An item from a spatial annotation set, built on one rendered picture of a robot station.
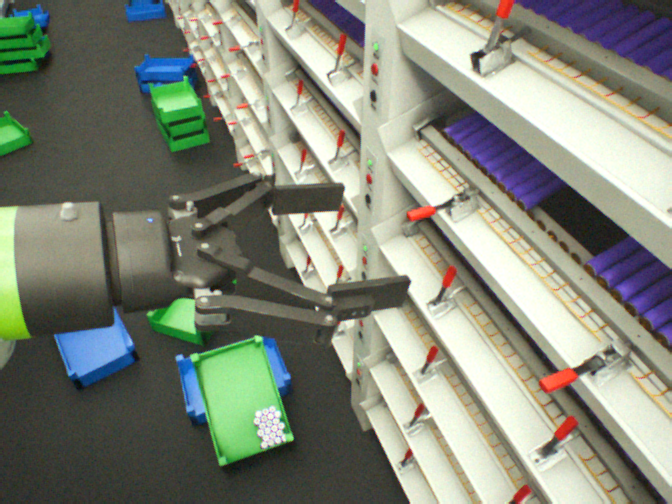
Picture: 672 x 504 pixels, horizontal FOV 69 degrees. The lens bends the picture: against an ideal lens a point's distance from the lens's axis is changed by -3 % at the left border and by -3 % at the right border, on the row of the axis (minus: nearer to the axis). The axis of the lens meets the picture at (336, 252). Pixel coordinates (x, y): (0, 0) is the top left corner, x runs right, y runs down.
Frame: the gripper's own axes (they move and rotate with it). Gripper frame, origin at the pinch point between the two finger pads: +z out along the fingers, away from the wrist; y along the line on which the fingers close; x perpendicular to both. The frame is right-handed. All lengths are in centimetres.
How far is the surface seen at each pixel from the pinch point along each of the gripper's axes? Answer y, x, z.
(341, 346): -51, -85, 39
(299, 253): -93, -84, 40
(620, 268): 7.4, -1.0, 28.1
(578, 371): 14.6, -6.2, 18.3
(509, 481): 11, -44, 33
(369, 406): -30, -84, 38
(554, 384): 14.9, -6.8, 15.2
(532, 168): -10.7, 0.2, 30.1
